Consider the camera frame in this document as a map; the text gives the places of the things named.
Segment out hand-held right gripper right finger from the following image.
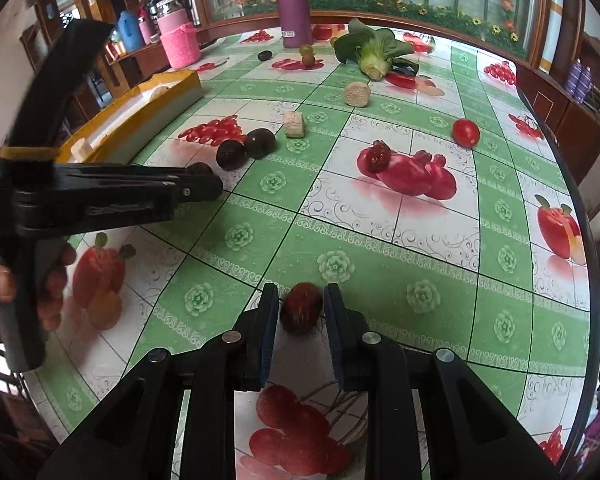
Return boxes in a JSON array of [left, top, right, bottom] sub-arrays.
[[323, 282, 558, 480]]

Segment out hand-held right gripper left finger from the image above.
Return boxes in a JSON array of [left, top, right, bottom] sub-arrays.
[[40, 282, 281, 480]]

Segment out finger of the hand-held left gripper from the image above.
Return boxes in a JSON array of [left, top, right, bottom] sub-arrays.
[[22, 162, 224, 238]]

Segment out dried red date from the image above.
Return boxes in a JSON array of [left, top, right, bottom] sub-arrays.
[[365, 140, 393, 173], [280, 282, 326, 335]]

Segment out white tray with yellow rim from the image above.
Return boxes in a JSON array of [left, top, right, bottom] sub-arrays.
[[55, 69, 204, 163]]

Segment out round beige cake piece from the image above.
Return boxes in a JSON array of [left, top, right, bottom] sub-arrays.
[[343, 82, 372, 107]]

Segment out red tomato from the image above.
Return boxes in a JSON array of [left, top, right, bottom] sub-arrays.
[[452, 117, 481, 148]]

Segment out person's left hand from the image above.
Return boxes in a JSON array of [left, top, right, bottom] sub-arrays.
[[0, 242, 78, 346]]

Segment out jar with pink knit cover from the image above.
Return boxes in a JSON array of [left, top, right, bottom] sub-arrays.
[[157, 0, 202, 70]]

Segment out blue plastic jug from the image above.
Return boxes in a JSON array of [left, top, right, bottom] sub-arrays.
[[117, 10, 141, 53]]

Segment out purple thermos bottle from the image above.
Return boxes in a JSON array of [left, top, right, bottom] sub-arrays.
[[272, 0, 313, 50]]

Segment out green bok choy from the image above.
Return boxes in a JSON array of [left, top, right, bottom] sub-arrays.
[[334, 18, 415, 81]]

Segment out brown wooden cabinet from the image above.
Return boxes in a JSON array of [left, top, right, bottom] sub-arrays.
[[515, 60, 600, 211]]

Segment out purple spray bottle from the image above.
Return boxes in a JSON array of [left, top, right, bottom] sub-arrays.
[[579, 62, 595, 103], [566, 59, 582, 96]]

